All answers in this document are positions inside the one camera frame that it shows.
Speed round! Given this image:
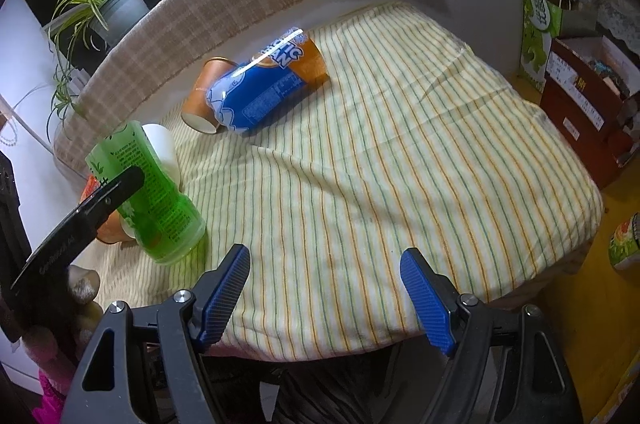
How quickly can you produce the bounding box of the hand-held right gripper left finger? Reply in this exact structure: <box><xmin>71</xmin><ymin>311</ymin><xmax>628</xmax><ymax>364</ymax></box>
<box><xmin>60</xmin><ymin>244</ymin><xmax>251</xmax><ymax>424</ymax></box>

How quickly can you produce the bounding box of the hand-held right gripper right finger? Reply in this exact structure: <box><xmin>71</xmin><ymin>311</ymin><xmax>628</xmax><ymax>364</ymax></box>
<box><xmin>399</xmin><ymin>247</ymin><xmax>584</xmax><ymax>424</ymax></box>

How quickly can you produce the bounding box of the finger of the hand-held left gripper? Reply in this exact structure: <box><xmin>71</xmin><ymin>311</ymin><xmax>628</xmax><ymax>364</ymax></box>
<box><xmin>77</xmin><ymin>167</ymin><xmax>146</xmax><ymax>225</ymax></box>

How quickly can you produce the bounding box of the green plastic bottle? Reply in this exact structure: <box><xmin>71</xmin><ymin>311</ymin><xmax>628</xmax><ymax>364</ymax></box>
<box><xmin>85</xmin><ymin>120</ymin><xmax>207</xmax><ymax>265</ymax></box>

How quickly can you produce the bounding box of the orange cup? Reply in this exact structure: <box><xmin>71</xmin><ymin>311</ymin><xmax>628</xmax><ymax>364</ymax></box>
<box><xmin>82</xmin><ymin>174</ymin><xmax>138</xmax><ymax>247</ymax></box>

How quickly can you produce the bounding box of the brown paper cup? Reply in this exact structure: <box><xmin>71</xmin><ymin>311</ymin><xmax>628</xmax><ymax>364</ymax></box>
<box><xmin>181</xmin><ymin>58</ymin><xmax>239</xmax><ymax>135</ymax></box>

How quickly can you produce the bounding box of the person's left hand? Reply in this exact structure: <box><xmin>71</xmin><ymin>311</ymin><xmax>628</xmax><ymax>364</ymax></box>
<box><xmin>65</xmin><ymin>265</ymin><xmax>106</xmax><ymax>336</ymax></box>

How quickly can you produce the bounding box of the pink cloth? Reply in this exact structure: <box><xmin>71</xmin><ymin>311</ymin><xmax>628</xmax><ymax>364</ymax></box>
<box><xmin>30</xmin><ymin>326</ymin><xmax>77</xmax><ymax>424</ymax></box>

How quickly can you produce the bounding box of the dark striped cloth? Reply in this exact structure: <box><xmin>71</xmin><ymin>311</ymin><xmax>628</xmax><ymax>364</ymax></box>
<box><xmin>202</xmin><ymin>346</ymin><xmax>453</xmax><ymax>424</ymax></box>

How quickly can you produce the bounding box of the striped yellow cloth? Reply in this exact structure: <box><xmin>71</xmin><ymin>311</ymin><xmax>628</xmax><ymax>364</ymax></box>
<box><xmin>95</xmin><ymin>1</ymin><xmax>605</xmax><ymax>363</ymax></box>

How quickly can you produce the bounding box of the blue orange snack bag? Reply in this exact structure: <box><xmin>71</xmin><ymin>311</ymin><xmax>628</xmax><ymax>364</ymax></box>
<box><xmin>206</xmin><ymin>26</ymin><xmax>330</xmax><ymax>136</ymax></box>

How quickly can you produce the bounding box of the potted spider plant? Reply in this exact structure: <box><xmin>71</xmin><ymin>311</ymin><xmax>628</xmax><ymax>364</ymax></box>
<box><xmin>42</xmin><ymin>0</ymin><xmax>152</xmax><ymax>141</ymax></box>

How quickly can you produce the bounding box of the colourful printed container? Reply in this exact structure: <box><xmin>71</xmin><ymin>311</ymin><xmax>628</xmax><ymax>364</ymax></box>
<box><xmin>607</xmin><ymin>212</ymin><xmax>640</xmax><ymax>273</ymax></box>

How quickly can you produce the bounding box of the brown cardboard box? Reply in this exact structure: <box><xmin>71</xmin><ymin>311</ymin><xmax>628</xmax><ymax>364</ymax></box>
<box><xmin>539</xmin><ymin>34</ymin><xmax>640</xmax><ymax>191</ymax></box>

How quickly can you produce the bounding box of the green paper bag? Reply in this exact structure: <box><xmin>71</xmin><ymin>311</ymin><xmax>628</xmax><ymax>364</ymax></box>
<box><xmin>517</xmin><ymin>0</ymin><xmax>599</xmax><ymax>92</ymax></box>

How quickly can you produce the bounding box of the white lace cloth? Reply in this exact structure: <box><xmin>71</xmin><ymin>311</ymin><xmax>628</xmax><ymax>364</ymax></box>
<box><xmin>589</xmin><ymin>0</ymin><xmax>640</xmax><ymax>57</ymax></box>

